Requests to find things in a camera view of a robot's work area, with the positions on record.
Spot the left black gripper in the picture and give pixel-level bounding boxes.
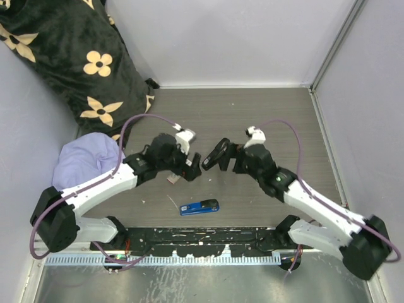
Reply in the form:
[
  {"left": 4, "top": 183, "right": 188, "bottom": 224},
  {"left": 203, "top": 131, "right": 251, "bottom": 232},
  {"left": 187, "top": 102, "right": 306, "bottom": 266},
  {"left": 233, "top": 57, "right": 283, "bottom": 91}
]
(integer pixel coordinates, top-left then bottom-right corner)
[{"left": 157, "top": 141, "right": 200, "bottom": 181}]

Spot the black stapler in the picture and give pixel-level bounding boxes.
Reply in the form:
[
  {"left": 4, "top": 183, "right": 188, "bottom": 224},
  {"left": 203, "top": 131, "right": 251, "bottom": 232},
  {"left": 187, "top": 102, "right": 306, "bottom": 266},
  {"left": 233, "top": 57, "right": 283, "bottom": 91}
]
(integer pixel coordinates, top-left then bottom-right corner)
[{"left": 201, "top": 138, "right": 230, "bottom": 171}]

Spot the white red staple box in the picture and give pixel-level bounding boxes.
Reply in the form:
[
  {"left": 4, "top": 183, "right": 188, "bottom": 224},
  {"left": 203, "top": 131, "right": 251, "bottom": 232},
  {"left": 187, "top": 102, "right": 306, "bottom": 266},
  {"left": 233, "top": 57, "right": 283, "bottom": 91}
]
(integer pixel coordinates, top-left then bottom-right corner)
[{"left": 167, "top": 159, "right": 192, "bottom": 184}]

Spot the blue stapler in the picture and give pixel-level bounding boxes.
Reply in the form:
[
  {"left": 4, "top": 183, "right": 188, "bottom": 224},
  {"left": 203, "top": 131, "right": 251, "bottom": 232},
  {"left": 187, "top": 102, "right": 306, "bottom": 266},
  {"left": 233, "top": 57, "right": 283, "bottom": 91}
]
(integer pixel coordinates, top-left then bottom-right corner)
[{"left": 179, "top": 199, "right": 220, "bottom": 216}]

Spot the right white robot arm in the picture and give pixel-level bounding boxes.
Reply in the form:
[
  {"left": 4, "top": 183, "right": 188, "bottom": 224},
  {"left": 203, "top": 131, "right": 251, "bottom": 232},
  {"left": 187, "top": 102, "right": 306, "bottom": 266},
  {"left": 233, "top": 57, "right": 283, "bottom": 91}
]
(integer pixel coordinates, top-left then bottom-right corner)
[{"left": 218, "top": 141, "right": 392, "bottom": 281}]

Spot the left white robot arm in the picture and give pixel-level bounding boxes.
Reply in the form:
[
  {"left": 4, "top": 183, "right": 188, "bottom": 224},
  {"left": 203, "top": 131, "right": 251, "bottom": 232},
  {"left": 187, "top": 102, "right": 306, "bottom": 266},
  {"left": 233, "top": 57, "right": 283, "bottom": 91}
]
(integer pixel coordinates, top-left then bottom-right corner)
[{"left": 30, "top": 129, "right": 201, "bottom": 253}]

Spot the lavender crumpled cloth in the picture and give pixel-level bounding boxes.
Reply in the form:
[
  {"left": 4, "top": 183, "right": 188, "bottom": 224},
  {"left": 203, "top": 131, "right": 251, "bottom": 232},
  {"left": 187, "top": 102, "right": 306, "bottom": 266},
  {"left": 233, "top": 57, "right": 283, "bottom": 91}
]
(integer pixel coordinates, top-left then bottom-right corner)
[{"left": 52, "top": 133, "right": 120, "bottom": 191}]

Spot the black floral plush blanket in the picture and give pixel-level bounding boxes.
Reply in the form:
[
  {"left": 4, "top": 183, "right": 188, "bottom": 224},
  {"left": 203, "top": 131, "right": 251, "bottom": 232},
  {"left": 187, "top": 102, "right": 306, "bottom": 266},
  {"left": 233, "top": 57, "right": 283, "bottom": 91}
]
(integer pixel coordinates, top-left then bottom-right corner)
[{"left": 1, "top": 1, "right": 158, "bottom": 144}]

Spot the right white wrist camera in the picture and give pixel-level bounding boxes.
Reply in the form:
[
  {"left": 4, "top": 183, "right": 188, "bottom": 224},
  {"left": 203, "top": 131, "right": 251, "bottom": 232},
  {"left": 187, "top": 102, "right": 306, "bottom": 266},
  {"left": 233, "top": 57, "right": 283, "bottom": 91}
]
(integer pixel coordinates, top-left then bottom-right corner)
[{"left": 244, "top": 126, "right": 266, "bottom": 149}]

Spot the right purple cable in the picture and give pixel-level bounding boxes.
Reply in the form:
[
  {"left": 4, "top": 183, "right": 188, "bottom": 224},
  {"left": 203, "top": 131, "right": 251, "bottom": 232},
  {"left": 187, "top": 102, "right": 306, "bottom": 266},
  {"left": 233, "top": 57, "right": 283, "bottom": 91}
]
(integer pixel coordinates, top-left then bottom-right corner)
[{"left": 244, "top": 119, "right": 401, "bottom": 282}]

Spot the purple cable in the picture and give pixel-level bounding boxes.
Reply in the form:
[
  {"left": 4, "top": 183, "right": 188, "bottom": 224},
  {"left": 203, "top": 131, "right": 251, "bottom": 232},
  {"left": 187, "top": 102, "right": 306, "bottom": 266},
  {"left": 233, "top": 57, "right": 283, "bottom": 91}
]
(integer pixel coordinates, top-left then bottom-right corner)
[
  {"left": 244, "top": 119, "right": 401, "bottom": 282},
  {"left": 28, "top": 113, "right": 186, "bottom": 274}
]

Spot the black mounting base plate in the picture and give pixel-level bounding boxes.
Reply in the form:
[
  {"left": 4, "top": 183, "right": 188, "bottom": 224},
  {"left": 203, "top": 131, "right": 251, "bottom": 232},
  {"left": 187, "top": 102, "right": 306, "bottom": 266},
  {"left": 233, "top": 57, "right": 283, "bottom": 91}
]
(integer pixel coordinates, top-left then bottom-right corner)
[{"left": 100, "top": 227, "right": 297, "bottom": 258}]

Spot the white slotted cable duct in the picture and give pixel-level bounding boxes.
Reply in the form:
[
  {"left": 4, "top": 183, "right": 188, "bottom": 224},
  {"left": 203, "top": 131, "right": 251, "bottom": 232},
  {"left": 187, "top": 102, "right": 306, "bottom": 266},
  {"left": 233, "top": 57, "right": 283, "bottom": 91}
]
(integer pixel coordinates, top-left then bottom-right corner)
[{"left": 44, "top": 252, "right": 282, "bottom": 266}]

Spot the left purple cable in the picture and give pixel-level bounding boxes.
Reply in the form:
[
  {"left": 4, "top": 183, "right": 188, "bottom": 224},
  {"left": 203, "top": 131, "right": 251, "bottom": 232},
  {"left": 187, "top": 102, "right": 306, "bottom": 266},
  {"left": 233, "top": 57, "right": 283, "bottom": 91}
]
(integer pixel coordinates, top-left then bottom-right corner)
[{"left": 28, "top": 113, "right": 186, "bottom": 274}]

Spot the aluminium corner frame post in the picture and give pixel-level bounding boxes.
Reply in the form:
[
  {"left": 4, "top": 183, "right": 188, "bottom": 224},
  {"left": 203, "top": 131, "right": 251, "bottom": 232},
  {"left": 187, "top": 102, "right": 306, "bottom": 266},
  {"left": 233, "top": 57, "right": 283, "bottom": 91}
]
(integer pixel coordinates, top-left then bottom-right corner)
[{"left": 309, "top": 0, "right": 368, "bottom": 92}]

